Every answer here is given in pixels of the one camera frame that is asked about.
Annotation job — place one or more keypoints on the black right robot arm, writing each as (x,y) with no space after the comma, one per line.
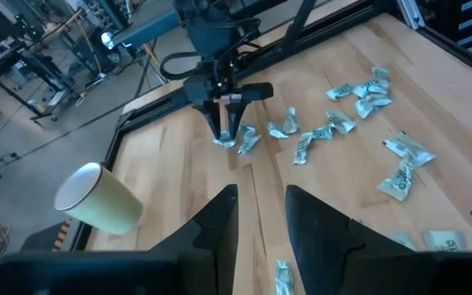
(215,28)

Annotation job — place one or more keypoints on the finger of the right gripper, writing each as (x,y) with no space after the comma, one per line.
(234,116)
(213,116)

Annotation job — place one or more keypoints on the black aluminium table frame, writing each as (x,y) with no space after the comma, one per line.
(154,107)

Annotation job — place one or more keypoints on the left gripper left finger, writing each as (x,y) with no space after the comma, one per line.
(215,246)

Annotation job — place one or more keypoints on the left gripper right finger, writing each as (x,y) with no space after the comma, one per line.
(318,246)

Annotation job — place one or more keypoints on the dark computer case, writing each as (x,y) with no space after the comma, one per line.
(92,53)

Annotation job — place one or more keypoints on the black workbench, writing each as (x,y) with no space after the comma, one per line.
(2,61)

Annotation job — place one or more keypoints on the olive green cup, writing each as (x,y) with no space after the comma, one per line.
(105,205)

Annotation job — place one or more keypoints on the silver aluminium extrusion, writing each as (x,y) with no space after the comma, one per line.
(410,12)

